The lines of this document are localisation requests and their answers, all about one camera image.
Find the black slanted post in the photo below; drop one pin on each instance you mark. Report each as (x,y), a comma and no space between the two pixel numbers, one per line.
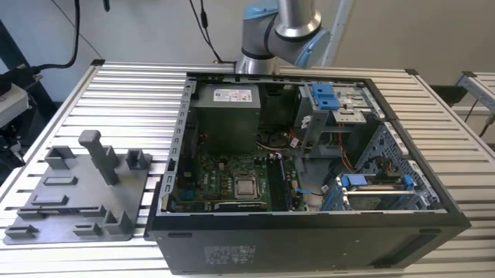
(15,49)

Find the black card with white print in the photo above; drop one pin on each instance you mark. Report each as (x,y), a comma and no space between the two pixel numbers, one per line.
(239,206)

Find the white label tag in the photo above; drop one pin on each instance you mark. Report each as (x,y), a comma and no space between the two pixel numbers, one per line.
(305,121)

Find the grey power supply unit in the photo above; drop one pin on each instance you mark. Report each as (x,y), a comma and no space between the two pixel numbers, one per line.
(225,127)

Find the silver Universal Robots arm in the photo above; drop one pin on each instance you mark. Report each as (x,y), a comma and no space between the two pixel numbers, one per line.
(285,26)

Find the black hanging stick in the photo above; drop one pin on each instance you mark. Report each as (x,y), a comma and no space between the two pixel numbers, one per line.
(105,5)

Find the dark black chair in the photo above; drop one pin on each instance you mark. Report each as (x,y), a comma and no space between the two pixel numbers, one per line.
(39,121)

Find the green motherboard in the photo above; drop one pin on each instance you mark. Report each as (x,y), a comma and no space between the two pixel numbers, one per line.
(216,176)

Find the metal slat side table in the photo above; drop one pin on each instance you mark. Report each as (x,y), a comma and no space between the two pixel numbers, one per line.
(479,87)

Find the black RAM stick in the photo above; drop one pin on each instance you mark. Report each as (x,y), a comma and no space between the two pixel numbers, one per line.
(57,209)

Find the grey plastic parts rack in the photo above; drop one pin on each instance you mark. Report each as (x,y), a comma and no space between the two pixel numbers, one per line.
(77,185)

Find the black open PC case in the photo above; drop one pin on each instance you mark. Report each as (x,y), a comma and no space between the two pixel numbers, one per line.
(271,240)

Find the blue plastic drive carrier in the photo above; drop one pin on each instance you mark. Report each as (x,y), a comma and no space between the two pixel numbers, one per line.
(323,95)

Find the silver CPU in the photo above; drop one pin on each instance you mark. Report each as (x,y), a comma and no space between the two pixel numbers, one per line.
(245,188)

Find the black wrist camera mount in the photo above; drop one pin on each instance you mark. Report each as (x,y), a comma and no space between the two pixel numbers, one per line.
(19,76)

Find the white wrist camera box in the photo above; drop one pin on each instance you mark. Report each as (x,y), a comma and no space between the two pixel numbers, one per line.
(13,104)

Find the disk bay with blue rails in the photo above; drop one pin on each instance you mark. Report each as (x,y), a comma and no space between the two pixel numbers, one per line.
(379,189)

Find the black background box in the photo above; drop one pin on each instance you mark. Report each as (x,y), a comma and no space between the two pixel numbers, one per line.
(448,94)

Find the grey metal drive bay bracket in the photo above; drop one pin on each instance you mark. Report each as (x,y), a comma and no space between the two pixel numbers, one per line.
(315,130)

